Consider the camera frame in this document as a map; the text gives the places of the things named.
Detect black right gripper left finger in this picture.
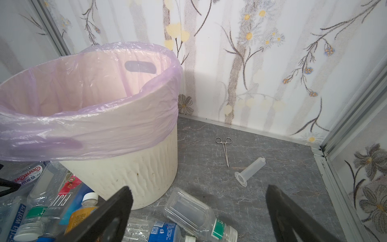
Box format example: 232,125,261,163
56,186,134,242

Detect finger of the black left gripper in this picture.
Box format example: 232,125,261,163
0,178,21,197

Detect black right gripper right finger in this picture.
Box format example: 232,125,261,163
265,185,339,242

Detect white ribbed waste bin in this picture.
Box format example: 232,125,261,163
61,128,178,210

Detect pink plastic bin liner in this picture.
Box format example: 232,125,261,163
1,42,183,161

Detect clear bottle light blue label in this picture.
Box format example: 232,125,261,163
1,196,27,242

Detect orange drink bottle red label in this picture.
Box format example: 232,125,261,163
65,192,99,234

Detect clear bottle blue label upper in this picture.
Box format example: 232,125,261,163
122,218,196,242

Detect clear square bottle green band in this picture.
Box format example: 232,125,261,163
14,162,69,242

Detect clear bottle red blue label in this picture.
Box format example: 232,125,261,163
37,175,93,242

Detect clear bottle green label right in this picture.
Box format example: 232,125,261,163
164,188,238,242

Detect steel surgical forceps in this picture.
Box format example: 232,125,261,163
215,137,232,168

